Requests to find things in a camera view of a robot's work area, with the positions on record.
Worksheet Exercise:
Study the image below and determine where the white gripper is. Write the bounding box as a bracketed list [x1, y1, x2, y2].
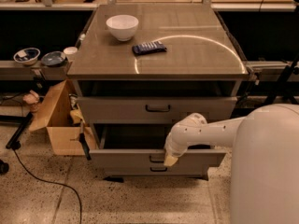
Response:
[164, 126, 189, 167]

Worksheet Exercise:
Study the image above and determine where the grey drawer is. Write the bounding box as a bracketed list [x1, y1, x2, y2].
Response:
[78, 97, 236, 124]
[105, 167, 207, 176]
[91, 124, 225, 173]

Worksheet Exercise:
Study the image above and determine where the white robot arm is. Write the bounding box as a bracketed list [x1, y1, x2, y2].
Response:
[164, 104, 299, 224]

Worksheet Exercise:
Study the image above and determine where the grey bottom drawer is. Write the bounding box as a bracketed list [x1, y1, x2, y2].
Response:
[105, 167, 207, 176]

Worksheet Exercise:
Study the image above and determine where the grey top drawer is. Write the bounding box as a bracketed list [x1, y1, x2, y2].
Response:
[78, 97, 236, 124]

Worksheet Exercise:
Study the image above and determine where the grey drawer cabinet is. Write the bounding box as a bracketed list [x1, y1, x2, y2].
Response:
[66, 3, 250, 183]

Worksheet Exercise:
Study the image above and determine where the blue snack packet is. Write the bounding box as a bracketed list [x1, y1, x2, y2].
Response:
[132, 41, 167, 55]

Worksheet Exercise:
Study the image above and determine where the cardboard box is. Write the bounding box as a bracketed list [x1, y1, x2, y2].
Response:
[29, 80, 84, 156]

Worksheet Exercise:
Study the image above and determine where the small white cup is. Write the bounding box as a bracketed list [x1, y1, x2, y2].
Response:
[64, 47, 78, 61]

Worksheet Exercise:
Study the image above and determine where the pink toy figure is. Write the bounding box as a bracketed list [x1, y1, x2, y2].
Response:
[22, 91, 41, 113]

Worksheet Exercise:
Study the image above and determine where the blue plate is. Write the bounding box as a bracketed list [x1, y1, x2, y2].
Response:
[41, 51, 66, 67]

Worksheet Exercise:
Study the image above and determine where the black tripod leg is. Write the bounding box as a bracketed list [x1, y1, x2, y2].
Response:
[6, 113, 33, 150]

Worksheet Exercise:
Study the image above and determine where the black caster wheel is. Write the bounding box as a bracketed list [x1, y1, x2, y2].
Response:
[0, 160, 9, 175]

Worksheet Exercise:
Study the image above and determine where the blue patterned white bowl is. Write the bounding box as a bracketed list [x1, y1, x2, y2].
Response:
[13, 48, 40, 65]

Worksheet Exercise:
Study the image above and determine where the black floor cable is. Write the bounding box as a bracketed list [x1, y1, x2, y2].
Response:
[12, 147, 83, 224]

